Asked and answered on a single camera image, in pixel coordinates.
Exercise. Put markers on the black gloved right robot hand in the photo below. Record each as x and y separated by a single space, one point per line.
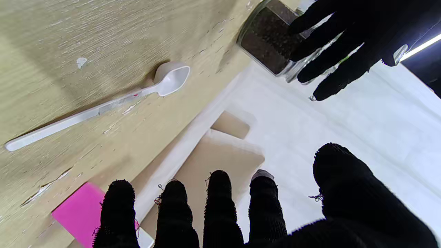
351 206

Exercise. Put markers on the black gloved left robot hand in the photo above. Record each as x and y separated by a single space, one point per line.
372 24

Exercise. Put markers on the white plastic spoon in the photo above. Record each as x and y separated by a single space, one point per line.
170 81

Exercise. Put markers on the pink coffee jar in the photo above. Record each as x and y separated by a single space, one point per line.
81 213

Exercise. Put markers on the glass jar of coffee beans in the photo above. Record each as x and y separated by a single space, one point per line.
265 38

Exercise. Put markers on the white ceiling light strip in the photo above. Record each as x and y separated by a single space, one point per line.
422 47

